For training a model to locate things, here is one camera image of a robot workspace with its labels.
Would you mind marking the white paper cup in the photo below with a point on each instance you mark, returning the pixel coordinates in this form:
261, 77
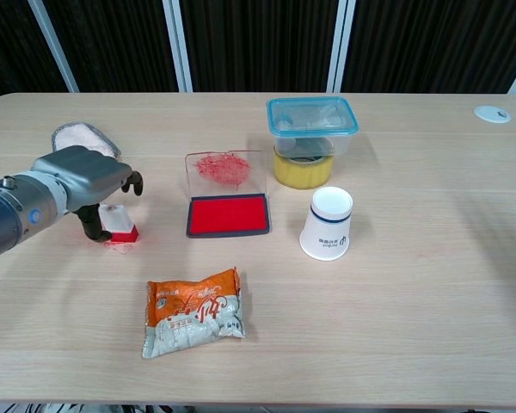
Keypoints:
324, 232

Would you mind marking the white and red stamp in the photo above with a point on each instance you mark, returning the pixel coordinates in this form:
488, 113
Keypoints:
120, 221

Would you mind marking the pink cloth with grey edge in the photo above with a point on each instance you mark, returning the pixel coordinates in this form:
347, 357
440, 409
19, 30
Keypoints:
81, 135

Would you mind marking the red ink pad clear lid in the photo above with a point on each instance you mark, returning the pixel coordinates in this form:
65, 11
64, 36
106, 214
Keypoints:
228, 217

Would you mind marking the clear container with blue lid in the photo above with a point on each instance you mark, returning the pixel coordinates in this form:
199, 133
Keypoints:
311, 105

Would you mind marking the yellow tape roll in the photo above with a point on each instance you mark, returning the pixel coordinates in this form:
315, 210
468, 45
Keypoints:
303, 174

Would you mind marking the left silver and black robot hand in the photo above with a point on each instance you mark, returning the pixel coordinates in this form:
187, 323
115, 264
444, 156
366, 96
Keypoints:
86, 176

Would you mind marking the orange and white snack packet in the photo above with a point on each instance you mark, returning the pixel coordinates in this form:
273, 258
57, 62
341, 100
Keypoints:
193, 314

